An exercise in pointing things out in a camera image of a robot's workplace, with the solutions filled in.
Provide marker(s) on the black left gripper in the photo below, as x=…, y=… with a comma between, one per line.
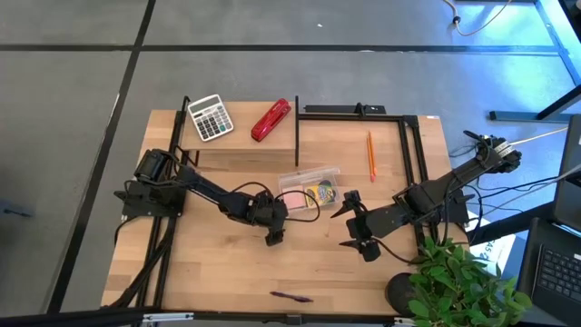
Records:
x=268, y=211

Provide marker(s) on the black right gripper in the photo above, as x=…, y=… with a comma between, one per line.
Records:
x=358, y=227

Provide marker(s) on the yellow green crayon box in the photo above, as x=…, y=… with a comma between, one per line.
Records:
x=321, y=194

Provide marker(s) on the purple pen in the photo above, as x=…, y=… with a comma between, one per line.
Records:
x=290, y=297

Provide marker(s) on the orange pencil pink eraser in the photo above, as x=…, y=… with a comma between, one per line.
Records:
x=370, y=159

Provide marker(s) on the clear plastic pencil box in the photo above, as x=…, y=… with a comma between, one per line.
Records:
x=313, y=175

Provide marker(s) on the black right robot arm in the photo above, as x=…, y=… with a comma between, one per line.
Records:
x=436, y=193

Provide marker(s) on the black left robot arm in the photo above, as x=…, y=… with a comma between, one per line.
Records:
x=209, y=188

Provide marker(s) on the black plant pot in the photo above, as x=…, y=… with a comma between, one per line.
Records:
x=398, y=295

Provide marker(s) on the green leafy plant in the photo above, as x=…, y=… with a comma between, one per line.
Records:
x=458, y=281

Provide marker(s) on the red stapler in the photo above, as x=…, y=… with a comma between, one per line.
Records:
x=271, y=119

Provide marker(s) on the white grey calculator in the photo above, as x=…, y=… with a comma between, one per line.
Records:
x=210, y=118

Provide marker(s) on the white paper sheet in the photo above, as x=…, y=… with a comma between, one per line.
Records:
x=495, y=250

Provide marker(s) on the black laptop keyboard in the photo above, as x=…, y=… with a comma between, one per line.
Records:
x=554, y=272

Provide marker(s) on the dark monitor screen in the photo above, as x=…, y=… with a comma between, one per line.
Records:
x=569, y=181

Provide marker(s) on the black metal shelf frame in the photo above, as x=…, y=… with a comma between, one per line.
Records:
x=297, y=136

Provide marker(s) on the dark metal desk frame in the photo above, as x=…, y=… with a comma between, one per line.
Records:
x=526, y=115

